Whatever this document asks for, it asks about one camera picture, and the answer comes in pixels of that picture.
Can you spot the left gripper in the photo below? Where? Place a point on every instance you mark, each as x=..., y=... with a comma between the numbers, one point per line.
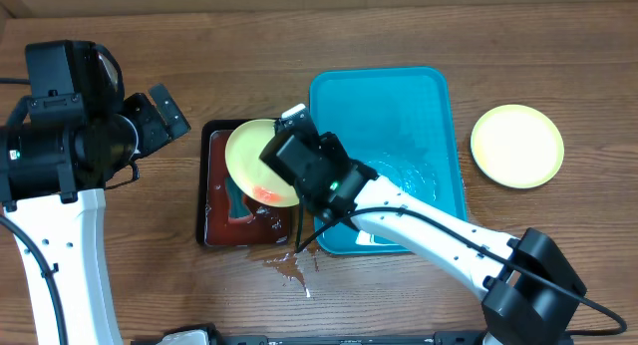
x=157, y=134

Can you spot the yellow plate top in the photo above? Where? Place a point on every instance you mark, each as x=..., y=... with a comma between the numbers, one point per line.
x=249, y=172

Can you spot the yellow plate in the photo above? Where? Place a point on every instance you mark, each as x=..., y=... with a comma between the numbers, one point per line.
x=517, y=146
x=249, y=172

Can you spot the wet sponge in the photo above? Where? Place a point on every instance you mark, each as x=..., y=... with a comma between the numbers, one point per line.
x=237, y=209

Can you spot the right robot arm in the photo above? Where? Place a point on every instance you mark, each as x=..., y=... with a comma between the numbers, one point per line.
x=527, y=289

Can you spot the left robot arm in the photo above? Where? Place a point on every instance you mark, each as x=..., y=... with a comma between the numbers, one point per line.
x=60, y=149

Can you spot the black tray with red water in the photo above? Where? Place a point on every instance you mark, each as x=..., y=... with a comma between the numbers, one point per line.
x=270, y=225

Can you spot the teal plastic tray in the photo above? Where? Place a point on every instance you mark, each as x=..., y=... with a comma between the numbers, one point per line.
x=399, y=122

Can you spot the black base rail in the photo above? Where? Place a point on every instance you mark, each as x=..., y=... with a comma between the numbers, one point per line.
x=214, y=337

